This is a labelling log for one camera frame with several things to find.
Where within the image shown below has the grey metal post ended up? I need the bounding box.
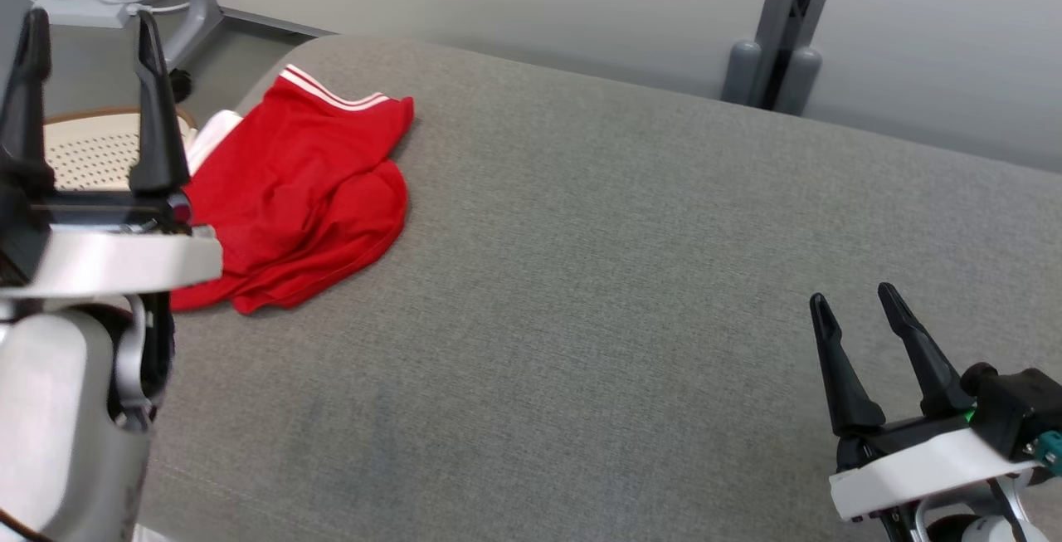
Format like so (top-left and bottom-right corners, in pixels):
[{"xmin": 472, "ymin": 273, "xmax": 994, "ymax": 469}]
[{"xmin": 751, "ymin": 0, "xmax": 847, "ymax": 111}]

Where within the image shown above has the white power strip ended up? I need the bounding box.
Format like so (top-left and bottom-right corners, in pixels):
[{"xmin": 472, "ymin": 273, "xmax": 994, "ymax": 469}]
[{"xmin": 32, "ymin": 0, "xmax": 138, "ymax": 28}]

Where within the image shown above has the grey rounded post cap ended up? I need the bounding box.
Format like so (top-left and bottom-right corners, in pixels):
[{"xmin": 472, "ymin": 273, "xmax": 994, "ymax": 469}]
[
  {"xmin": 776, "ymin": 46, "xmax": 822, "ymax": 115},
  {"xmin": 722, "ymin": 40, "xmax": 762, "ymax": 105}
]

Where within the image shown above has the red white basketball jersey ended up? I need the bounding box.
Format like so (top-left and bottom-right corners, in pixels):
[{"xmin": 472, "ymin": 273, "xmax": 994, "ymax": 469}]
[{"xmin": 170, "ymin": 65, "xmax": 416, "ymax": 316}]

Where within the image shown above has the white perforated laundry basket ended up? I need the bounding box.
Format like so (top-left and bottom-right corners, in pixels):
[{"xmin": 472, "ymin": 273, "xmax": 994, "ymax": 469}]
[{"xmin": 41, "ymin": 106, "xmax": 200, "ymax": 192}]

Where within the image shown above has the grey metal furniture leg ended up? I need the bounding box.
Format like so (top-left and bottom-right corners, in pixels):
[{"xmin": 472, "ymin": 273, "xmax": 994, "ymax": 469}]
[{"xmin": 162, "ymin": 0, "xmax": 225, "ymax": 70}]

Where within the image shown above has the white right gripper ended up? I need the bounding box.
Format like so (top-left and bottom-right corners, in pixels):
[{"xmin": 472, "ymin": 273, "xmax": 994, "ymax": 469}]
[{"xmin": 809, "ymin": 282, "xmax": 1042, "ymax": 522}]

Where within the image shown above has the teal right camera connector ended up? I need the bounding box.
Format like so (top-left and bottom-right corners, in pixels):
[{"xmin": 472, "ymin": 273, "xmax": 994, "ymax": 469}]
[{"xmin": 1025, "ymin": 430, "xmax": 1062, "ymax": 476}]

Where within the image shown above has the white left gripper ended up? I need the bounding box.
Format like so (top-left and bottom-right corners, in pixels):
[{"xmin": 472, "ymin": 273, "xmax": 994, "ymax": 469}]
[{"xmin": 0, "ymin": 7, "xmax": 223, "ymax": 302}]

